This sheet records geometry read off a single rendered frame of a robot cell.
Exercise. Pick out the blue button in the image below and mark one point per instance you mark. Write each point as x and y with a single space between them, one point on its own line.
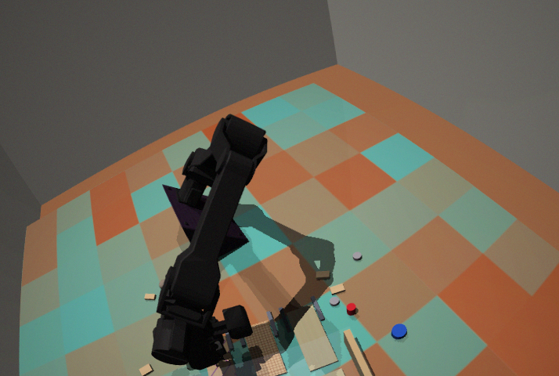
398 331

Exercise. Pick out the dark red cylinder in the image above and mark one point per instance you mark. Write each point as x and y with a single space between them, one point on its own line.
351 309

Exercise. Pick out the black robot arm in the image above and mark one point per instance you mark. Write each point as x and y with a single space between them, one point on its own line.
227 166

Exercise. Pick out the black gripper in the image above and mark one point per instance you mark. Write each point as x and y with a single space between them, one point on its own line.
236 323

